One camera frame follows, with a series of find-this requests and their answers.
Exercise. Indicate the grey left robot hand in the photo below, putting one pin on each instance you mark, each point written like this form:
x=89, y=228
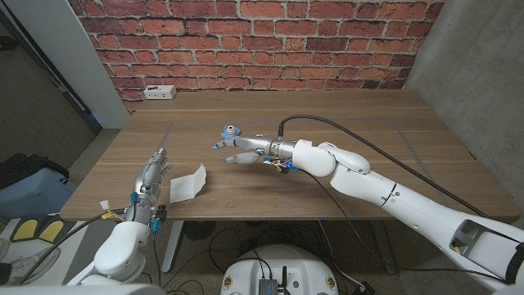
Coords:
x=151, y=174

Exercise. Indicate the white table leg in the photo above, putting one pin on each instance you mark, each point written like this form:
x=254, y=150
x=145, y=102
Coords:
x=171, y=250

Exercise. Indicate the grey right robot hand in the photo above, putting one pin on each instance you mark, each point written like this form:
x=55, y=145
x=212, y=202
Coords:
x=258, y=145

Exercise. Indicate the white power strip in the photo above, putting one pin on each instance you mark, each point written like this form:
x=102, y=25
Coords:
x=159, y=92

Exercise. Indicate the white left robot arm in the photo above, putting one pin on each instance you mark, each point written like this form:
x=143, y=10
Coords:
x=123, y=250

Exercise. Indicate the black yellow foot pedal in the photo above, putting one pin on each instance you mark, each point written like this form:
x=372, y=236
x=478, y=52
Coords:
x=51, y=231
x=25, y=230

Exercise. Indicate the black floor fan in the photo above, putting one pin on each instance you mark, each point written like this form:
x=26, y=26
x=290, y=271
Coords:
x=199, y=230

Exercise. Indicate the grey sneaker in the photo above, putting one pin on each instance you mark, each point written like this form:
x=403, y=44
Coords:
x=28, y=268

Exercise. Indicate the grey electronics box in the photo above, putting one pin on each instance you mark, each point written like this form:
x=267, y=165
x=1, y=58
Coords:
x=267, y=287

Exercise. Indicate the white floor mat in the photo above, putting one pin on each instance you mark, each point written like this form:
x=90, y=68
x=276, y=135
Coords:
x=20, y=249

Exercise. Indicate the grey table leg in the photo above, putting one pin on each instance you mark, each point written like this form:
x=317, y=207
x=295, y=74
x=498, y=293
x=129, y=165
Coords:
x=384, y=250

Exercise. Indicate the white paper shipping label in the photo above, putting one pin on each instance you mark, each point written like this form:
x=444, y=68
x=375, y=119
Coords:
x=184, y=188

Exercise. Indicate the red brick printed backdrop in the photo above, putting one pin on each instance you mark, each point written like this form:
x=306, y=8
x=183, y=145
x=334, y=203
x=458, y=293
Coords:
x=254, y=45

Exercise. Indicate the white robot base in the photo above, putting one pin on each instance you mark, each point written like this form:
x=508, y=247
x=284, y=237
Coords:
x=294, y=266

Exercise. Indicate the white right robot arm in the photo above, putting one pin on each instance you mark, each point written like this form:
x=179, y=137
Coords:
x=409, y=205

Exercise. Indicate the blue toy camera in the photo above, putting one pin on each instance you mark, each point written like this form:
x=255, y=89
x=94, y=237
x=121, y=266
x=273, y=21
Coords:
x=230, y=131

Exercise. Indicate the black bag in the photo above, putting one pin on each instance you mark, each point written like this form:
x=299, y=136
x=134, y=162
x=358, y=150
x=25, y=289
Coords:
x=24, y=166

